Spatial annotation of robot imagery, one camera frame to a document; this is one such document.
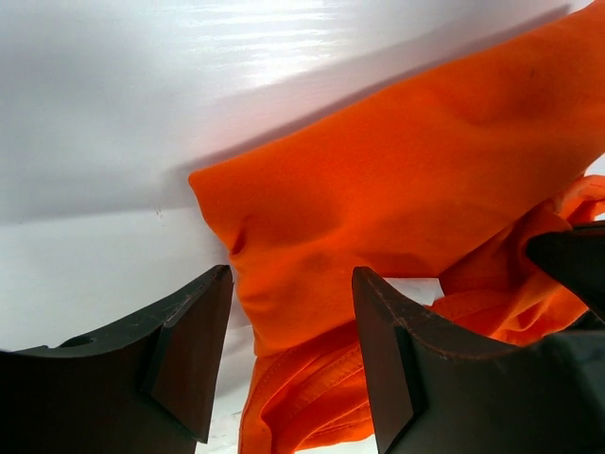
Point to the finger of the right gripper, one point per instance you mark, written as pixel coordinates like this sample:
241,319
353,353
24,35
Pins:
575,259

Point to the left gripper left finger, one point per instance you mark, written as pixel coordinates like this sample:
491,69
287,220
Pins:
145,383

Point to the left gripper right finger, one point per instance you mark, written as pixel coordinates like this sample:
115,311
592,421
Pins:
436,387

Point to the orange t shirt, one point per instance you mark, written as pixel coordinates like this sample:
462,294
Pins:
446,175

